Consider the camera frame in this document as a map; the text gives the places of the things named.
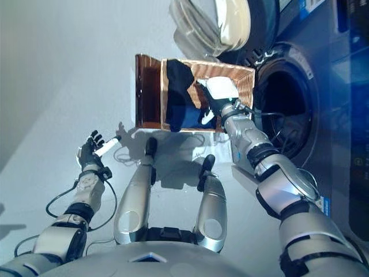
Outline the dark brown glossy stand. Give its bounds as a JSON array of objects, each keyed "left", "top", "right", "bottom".
[{"left": 134, "top": 53, "right": 164, "bottom": 130}]

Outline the blue garment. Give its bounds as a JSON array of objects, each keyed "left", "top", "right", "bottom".
[{"left": 180, "top": 104, "right": 217, "bottom": 131}]

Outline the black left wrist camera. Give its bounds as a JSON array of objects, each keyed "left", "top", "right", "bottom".
[{"left": 99, "top": 166, "right": 114, "bottom": 181}]

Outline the left silver robot leg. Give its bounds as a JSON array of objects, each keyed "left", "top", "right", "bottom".
[{"left": 113, "top": 137, "right": 159, "bottom": 246}]

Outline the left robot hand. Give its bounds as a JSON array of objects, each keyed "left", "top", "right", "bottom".
[{"left": 76, "top": 129, "right": 122, "bottom": 174}]

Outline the brown wicker laundry basket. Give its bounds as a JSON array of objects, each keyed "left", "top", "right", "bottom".
[{"left": 160, "top": 57, "right": 256, "bottom": 134}]

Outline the small black garment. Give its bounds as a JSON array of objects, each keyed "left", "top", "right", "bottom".
[{"left": 166, "top": 59, "right": 195, "bottom": 133}]

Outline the round glass washer door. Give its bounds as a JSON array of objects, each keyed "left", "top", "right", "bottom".
[{"left": 169, "top": 0, "right": 252, "bottom": 59}]

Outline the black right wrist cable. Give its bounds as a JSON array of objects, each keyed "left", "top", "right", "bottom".
[{"left": 232, "top": 99, "right": 301, "bottom": 151}]

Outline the grey robot torso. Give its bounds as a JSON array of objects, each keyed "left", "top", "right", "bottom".
[{"left": 37, "top": 226, "right": 286, "bottom": 277}]

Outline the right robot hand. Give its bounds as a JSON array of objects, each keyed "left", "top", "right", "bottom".
[{"left": 198, "top": 76, "right": 240, "bottom": 126}]

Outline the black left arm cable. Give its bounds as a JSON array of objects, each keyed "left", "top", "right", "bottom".
[{"left": 13, "top": 178, "right": 118, "bottom": 258}]

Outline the grey washing machine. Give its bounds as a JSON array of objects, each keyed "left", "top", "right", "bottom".
[{"left": 244, "top": 0, "right": 369, "bottom": 254}]

